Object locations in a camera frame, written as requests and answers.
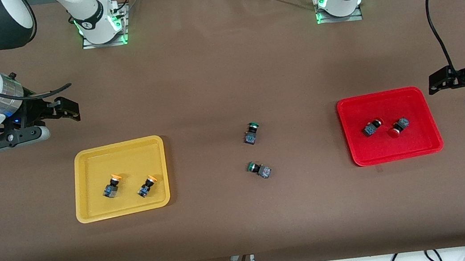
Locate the red push button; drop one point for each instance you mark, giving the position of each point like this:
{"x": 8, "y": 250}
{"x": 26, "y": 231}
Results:
{"x": 369, "y": 130}
{"x": 401, "y": 124}

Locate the yellow push button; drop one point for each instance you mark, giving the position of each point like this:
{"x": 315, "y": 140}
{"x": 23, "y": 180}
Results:
{"x": 110, "y": 190}
{"x": 145, "y": 190}

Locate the red plastic tray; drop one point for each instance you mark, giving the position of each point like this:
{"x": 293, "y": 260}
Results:
{"x": 414, "y": 142}

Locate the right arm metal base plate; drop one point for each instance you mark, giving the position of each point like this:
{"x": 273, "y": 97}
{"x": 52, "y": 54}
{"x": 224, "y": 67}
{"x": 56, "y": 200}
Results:
{"x": 123, "y": 35}

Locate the brown table cover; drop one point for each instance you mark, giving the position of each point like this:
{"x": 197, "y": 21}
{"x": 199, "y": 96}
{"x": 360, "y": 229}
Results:
{"x": 226, "y": 82}

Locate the yellow plastic tray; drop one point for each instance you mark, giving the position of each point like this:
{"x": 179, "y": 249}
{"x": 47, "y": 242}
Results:
{"x": 89, "y": 167}

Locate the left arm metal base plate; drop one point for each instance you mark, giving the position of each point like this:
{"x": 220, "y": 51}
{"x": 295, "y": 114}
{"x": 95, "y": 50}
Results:
{"x": 321, "y": 20}

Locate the green push button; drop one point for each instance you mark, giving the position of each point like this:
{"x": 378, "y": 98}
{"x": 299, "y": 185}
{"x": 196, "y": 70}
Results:
{"x": 262, "y": 171}
{"x": 250, "y": 137}

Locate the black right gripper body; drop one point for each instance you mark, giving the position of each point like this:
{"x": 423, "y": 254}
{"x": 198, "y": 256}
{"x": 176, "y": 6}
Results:
{"x": 35, "y": 111}

